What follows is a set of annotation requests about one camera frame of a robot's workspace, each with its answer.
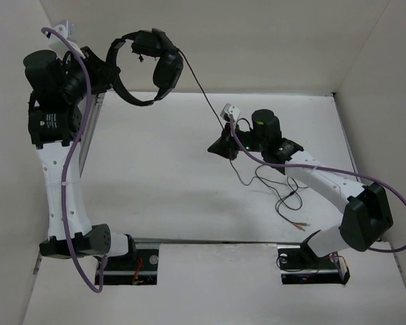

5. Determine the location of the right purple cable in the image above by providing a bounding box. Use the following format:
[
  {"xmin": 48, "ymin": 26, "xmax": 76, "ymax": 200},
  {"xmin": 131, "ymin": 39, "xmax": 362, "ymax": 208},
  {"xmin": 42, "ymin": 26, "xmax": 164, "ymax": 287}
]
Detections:
[{"xmin": 228, "ymin": 114, "xmax": 406, "ymax": 253}]

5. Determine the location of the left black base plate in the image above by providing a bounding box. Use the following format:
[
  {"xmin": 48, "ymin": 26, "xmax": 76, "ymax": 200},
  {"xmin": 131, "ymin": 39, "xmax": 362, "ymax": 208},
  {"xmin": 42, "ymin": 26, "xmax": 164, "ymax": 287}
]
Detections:
[{"xmin": 104, "ymin": 243, "xmax": 160, "ymax": 286}]

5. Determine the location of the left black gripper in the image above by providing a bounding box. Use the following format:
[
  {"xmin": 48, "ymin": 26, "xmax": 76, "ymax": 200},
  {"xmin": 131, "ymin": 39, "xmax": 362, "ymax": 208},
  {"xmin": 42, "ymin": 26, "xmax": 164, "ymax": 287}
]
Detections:
[{"xmin": 62, "ymin": 45, "xmax": 121, "ymax": 103}]

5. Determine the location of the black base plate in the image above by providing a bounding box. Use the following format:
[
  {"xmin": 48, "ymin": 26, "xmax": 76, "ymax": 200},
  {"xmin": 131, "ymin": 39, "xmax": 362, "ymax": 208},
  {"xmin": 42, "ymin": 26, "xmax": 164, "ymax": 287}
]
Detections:
[
  {"xmin": 104, "ymin": 243, "xmax": 160, "ymax": 286},
  {"xmin": 275, "ymin": 246, "xmax": 351, "ymax": 285}
]

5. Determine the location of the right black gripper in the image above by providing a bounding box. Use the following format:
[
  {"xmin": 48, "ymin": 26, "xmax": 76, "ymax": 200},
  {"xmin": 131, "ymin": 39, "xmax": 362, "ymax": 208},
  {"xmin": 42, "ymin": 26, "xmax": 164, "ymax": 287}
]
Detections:
[{"xmin": 208, "ymin": 121, "xmax": 267, "ymax": 160}]

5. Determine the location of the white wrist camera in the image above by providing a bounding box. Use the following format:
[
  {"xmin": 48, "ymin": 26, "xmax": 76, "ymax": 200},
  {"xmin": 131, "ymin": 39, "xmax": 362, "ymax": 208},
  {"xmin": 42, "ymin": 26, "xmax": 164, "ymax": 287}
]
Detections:
[
  {"xmin": 220, "ymin": 103, "xmax": 241, "ymax": 129},
  {"xmin": 47, "ymin": 20, "xmax": 78, "ymax": 56}
]

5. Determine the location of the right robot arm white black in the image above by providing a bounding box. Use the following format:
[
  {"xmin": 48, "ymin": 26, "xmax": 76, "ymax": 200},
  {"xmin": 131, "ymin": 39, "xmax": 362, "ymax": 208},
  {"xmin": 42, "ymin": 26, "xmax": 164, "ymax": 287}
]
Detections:
[{"xmin": 208, "ymin": 104, "xmax": 393, "ymax": 267}]

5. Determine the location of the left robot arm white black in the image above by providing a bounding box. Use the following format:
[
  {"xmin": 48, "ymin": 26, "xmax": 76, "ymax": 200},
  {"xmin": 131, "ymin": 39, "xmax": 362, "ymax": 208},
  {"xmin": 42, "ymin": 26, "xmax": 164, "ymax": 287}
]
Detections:
[{"xmin": 23, "ymin": 47, "xmax": 138, "ymax": 269}]

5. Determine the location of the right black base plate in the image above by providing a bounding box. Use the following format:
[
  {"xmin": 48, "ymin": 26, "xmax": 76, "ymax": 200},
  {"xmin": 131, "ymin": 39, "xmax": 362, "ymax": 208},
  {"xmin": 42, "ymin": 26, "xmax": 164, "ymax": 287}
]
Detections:
[{"xmin": 275, "ymin": 246, "xmax": 351, "ymax": 285}]

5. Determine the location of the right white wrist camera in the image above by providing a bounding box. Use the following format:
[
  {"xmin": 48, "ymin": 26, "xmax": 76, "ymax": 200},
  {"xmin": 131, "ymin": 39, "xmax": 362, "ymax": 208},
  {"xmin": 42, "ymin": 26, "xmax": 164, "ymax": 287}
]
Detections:
[{"xmin": 220, "ymin": 103, "xmax": 241, "ymax": 129}]

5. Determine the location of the front aluminium rail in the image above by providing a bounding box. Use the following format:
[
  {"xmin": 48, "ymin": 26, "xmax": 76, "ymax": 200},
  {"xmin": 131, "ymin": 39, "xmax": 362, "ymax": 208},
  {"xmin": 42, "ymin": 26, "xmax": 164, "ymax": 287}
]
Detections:
[{"xmin": 133, "ymin": 238, "xmax": 300, "ymax": 245}]

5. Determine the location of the thin black headphone cord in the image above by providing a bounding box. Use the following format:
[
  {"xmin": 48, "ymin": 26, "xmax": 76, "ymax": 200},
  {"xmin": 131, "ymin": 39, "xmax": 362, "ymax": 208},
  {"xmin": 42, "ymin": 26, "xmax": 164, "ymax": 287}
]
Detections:
[{"xmin": 178, "ymin": 49, "xmax": 311, "ymax": 232}]

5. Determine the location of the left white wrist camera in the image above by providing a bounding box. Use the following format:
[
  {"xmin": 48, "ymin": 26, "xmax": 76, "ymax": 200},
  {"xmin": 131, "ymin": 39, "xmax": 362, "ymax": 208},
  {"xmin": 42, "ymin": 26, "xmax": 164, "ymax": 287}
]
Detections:
[{"xmin": 47, "ymin": 20, "xmax": 78, "ymax": 56}]

